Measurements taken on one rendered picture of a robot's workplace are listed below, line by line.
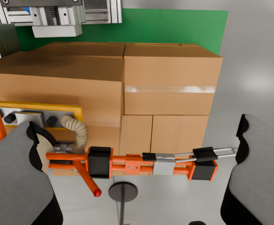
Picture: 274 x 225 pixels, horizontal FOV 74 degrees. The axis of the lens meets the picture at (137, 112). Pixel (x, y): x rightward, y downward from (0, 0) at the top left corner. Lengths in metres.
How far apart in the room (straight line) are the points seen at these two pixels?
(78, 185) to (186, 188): 1.46
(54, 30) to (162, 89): 0.74
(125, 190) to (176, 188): 0.69
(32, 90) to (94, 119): 0.27
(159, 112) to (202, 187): 1.75
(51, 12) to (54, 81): 0.24
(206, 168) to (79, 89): 0.56
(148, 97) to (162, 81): 0.14
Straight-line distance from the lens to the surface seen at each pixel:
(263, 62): 2.06
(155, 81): 1.16
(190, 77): 1.20
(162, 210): 3.09
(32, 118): 0.70
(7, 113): 0.77
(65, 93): 0.79
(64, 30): 0.67
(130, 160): 0.61
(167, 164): 0.63
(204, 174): 0.69
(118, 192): 2.65
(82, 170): 0.61
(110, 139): 0.87
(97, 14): 1.42
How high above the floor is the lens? 1.63
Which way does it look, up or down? 61 degrees down
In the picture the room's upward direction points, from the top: 177 degrees clockwise
